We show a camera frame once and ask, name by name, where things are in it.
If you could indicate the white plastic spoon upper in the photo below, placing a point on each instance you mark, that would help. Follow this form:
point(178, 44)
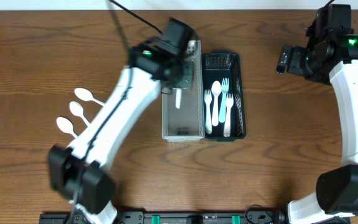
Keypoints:
point(86, 95)

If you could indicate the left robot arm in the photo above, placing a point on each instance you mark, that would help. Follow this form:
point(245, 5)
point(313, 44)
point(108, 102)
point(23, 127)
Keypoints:
point(79, 172)

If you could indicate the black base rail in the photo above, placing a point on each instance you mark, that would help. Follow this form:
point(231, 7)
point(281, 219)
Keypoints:
point(252, 215)

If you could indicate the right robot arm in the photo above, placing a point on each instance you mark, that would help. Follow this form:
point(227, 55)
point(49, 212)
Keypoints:
point(331, 61)

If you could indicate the translucent plastic spoon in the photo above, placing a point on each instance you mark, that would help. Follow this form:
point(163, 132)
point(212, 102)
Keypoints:
point(178, 97)

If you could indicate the white plastic spoon lower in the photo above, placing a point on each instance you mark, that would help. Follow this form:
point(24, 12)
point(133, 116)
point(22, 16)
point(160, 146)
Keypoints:
point(66, 126)

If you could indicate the teal plastic fork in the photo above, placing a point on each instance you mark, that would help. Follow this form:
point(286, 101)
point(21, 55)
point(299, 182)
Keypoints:
point(224, 91)

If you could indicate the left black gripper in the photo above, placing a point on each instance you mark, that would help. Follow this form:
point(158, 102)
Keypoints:
point(184, 78)

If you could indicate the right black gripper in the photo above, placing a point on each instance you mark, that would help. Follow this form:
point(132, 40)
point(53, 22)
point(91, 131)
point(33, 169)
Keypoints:
point(295, 59)

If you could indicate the clear plastic basket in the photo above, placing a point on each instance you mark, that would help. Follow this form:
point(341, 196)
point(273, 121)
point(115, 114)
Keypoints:
point(186, 123)

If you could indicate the white plastic spoon middle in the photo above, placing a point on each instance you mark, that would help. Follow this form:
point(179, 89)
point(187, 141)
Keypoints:
point(77, 110)

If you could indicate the white spoon in basket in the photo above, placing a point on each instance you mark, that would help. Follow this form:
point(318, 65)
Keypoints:
point(216, 90)

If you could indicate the white plastic fork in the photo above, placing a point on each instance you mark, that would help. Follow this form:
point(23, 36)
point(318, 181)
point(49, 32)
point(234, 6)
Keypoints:
point(208, 122)
point(227, 123)

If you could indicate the black plastic basket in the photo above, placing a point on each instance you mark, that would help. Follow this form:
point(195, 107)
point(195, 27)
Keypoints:
point(216, 66)

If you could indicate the white plastic spoon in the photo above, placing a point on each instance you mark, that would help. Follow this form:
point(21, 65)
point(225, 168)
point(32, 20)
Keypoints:
point(66, 126)
point(86, 95)
point(77, 110)

